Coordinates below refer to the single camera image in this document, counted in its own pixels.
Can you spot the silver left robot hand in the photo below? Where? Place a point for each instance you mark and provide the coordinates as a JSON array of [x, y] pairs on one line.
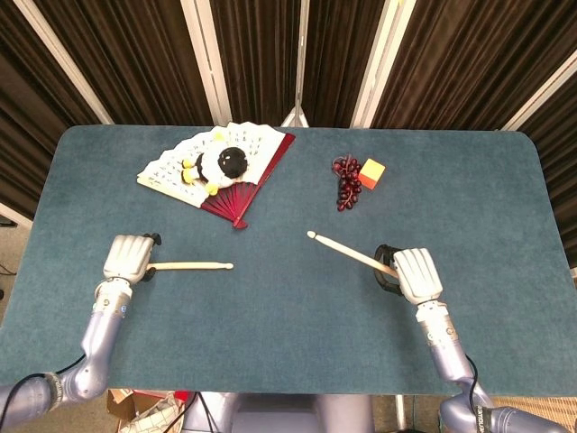
[[126, 257]]

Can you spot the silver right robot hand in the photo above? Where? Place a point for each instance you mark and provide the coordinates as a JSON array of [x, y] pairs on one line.
[[417, 273]]

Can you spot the pale wooden drumstick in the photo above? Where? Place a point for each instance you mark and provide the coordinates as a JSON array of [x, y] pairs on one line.
[[194, 266], [342, 249]]

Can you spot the lavender left robot arm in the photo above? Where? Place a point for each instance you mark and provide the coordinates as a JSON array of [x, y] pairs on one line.
[[97, 334]]

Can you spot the lavender right robot arm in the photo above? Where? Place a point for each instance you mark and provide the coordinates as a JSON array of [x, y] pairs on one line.
[[444, 347]]

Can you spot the orange yellow cube block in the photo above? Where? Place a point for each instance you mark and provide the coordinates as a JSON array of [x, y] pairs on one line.
[[370, 178]]

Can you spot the dark red grape bunch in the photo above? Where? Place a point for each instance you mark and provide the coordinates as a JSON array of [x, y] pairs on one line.
[[349, 185]]

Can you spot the red ribbed paper folding fan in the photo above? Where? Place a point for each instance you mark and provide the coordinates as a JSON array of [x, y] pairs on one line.
[[234, 203]]

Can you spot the blue fabric table mat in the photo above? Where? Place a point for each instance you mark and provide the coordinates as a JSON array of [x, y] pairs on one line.
[[288, 315]]

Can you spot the black white yellow plush toy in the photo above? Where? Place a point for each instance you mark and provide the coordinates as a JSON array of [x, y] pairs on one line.
[[232, 162]]

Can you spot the brown cardboard box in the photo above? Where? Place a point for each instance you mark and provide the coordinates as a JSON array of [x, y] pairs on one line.
[[118, 403]]

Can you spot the white checked fabric bag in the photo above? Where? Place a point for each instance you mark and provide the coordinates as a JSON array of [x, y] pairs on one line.
[[153, 415]]

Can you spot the grey robot torso base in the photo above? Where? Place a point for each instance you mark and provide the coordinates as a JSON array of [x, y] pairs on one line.
[[279, 415]]

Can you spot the brown pleated curtain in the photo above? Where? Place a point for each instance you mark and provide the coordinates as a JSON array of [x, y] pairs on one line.
[[135, 58]]

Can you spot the thin white stand pole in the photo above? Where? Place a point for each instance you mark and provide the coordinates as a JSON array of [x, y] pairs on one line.
[[298, 67]]

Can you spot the white partition frame post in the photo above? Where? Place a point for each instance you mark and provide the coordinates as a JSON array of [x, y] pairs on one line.
[[63, 58], [541, 94], [205, 54], [383, 54]]

